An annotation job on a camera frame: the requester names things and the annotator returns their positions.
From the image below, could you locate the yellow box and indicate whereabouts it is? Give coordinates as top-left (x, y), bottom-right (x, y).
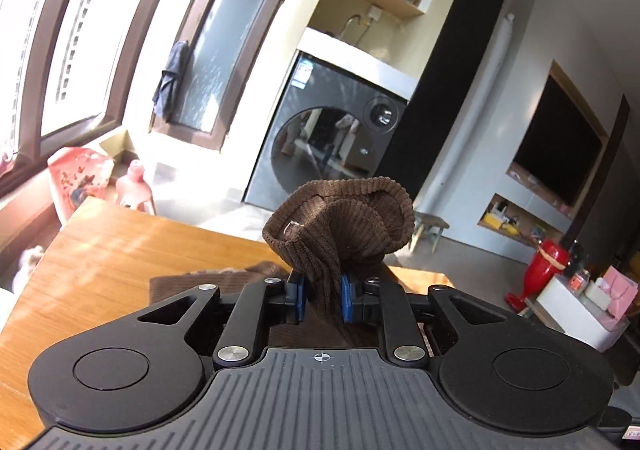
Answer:
top-left (482, 210), bottom-right (521, 233)

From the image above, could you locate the large dark-framed window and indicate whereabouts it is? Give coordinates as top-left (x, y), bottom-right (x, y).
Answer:
top-left (0, 0), bottom-right (197, 203)

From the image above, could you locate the grey front-load washing machine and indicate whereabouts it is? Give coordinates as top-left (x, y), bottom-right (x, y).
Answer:
top-left (242, 50), bottom-right (412, 231)

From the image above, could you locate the metal faucet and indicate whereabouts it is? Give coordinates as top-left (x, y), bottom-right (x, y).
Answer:
top-left (341, 14), bottom-right (364, 42)

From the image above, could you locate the white tissue box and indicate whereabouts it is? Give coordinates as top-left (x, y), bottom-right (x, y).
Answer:
top-left (584, 280), bottom-right (619, 307)

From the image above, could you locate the dark blue hanging cloth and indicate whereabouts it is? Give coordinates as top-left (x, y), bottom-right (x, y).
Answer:
top-left (152, 40), bottom-right (192, 119)

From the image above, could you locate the white low cabinet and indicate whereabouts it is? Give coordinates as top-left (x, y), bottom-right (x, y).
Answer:
top-left (534, 275), bottom-right (632, 352)

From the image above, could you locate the small wooden stool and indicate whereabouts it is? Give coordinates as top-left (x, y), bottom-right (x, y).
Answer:
top-left (412, 210), bottom-right (451, 252)

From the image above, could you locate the brown polka-dot corduroy garment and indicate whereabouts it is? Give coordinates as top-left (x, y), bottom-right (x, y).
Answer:
top-left (150, 175), bottom-right (426, 351)

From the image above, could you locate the small brown-framed frosted window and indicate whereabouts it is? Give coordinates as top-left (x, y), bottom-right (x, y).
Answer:
top-left (149, 0), bottom-right (294, 152)

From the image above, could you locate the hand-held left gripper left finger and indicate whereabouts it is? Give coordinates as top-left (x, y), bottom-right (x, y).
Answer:
top-left (135, 273), bottom-right (307, 370)

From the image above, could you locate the black bottle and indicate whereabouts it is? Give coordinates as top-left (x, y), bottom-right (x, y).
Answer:
top-left (569, 239), bottom-right (589, 274)

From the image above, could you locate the pink detergent bottle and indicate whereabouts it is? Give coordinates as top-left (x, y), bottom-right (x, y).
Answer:
top-left (115, 159), bottom-right (154, 214)

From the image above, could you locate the wall niche shelf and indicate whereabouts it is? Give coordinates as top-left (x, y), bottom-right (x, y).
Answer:
top-left (476, 192), bottom-right (568, 252)

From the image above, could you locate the red vase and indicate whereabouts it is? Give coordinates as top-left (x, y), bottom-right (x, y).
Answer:
top-left (504, 237), bottom-right (572, 312)

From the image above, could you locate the black wall television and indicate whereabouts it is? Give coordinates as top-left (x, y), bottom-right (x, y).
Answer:
top-left (514, 74), bottom-right (604, 207)

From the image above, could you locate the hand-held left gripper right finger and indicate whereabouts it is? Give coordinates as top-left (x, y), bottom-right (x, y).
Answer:
top-left (341, 274), bottom-right (508, 368)

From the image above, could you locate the pink gift bag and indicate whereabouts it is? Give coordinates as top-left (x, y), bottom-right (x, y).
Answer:
top-left (602, 265), bottom-right (640, 319)

